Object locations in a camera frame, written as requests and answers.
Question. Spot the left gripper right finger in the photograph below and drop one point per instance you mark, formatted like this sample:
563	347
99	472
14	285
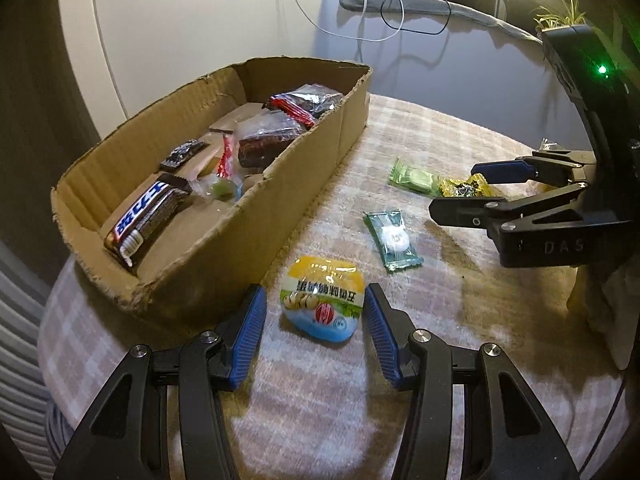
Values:
507	432

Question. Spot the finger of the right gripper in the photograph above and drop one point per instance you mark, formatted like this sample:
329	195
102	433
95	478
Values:
505	172
464	212

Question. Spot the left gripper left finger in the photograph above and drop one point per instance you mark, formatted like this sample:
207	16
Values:
124	434

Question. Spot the yellow candy wrapper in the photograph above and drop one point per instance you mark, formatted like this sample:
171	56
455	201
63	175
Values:
473	186

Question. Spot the light green candy wrapper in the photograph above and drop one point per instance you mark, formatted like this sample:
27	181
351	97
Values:
414	179

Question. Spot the teal mint ring candy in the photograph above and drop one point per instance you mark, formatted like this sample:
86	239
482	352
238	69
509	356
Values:
392	239

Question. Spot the yellow blue jelly cup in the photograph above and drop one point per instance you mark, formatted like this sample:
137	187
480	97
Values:
323	297

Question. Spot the dark dried fruit clear bag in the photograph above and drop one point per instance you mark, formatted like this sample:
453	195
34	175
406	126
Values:
306	104

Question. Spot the snickers bar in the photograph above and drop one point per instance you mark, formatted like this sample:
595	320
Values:
141	223

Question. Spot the orange jelly cup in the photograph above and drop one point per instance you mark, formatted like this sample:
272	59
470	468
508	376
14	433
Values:
212	187

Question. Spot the black small candy wrapper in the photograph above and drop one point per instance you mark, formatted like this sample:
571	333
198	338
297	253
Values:
181	154

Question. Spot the potted spider plant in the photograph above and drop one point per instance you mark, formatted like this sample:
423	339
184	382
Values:
566	13

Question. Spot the plaid pink tablecloth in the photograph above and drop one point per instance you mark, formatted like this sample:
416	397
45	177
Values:
315	411

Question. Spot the grey windowsill cloth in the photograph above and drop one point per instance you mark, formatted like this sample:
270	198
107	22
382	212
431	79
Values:
440	8

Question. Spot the brown cardboard box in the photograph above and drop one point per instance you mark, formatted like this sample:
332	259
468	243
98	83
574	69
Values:
181	208

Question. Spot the white wardrobe cabinet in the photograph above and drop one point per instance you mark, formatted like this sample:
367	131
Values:
126	54

